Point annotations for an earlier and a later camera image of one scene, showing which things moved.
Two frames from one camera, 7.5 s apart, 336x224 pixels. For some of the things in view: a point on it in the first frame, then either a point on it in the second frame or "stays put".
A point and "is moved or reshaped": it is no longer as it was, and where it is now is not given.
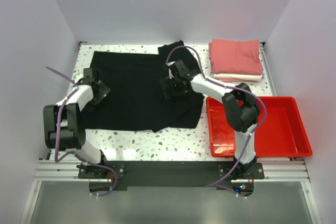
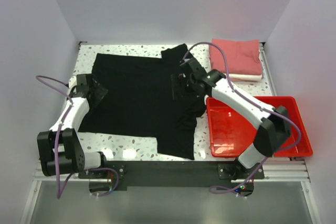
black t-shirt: x=135 y=101 is moved or reshaped
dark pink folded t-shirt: x=241 y=57 stays put
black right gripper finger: x=167 y=87 to x=176 y=86
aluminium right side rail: x=267 y=69 stays put
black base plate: x=106 y=176 stays put
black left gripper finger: x=102 y=92 stays put
